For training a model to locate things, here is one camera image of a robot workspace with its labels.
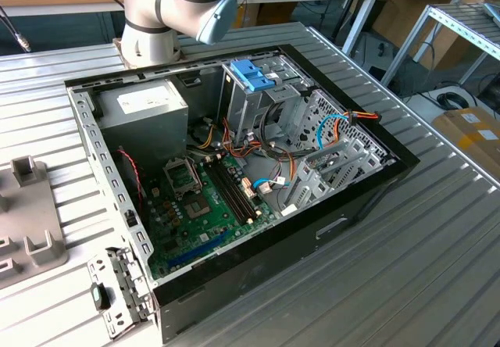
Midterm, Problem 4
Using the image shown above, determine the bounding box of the metal disk bay cage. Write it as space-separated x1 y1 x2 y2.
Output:
217 59 313 149

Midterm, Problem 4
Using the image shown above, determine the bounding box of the black RAM slot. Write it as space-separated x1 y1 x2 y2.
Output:
205 162 253 226
214 159 262 220

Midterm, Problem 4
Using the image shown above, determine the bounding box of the CPU socket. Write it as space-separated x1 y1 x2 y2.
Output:
183 192 215 222

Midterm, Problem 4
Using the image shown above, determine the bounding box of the green motherboard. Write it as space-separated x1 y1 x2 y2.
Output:
140 154 275 282

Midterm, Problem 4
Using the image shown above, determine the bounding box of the metal socket cover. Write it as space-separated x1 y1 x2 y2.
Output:
162 157 205 202

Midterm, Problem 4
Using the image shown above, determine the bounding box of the blue expansion slot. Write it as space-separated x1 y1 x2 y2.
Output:
167 229 230 270

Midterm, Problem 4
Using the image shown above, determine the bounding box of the grey power supply unit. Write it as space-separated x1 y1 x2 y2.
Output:
95 79 191 176

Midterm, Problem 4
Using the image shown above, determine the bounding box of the black open PC case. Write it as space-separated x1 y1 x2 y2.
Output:
64 44 421 344

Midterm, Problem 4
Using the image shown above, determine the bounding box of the black tripod pole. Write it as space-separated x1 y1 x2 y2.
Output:
330 0 371 42

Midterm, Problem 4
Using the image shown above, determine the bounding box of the black latch knob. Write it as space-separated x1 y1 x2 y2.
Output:
90 282 113 311

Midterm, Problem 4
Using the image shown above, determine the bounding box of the plain cardboard box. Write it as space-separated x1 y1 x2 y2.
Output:
370 0 488 71

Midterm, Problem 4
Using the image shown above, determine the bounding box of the cardboard box with labels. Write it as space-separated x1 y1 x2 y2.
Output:
430 107 500 173

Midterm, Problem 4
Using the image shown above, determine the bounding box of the grey parts rack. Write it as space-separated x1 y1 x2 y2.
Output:
0 154 70 290

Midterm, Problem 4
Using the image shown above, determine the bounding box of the orange red wire bundle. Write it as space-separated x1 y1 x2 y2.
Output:
221 116 297 186

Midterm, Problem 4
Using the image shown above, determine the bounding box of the blue wire with white plug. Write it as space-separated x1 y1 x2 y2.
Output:
252 177 292 195

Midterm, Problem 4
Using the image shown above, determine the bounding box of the yellow black wire bundle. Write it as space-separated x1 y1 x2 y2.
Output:
196 123 216 149

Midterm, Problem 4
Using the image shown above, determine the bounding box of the blue plastic bay handle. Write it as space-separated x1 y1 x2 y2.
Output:
229 59 277 93

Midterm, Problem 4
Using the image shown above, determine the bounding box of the red black twisted wire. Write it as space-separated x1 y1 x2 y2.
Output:
116 146 145 212

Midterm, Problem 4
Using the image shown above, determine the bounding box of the orange power wire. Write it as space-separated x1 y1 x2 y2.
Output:
333 109 381 148

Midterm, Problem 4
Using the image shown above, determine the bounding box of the metal card retention bracket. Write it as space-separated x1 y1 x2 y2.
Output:
86 246 158 341

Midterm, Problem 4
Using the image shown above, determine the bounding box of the coiled black cable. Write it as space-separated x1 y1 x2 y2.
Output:
435 91 477 111

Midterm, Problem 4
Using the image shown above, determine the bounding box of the black cable silver connector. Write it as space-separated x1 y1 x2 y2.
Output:
0 5 32 54

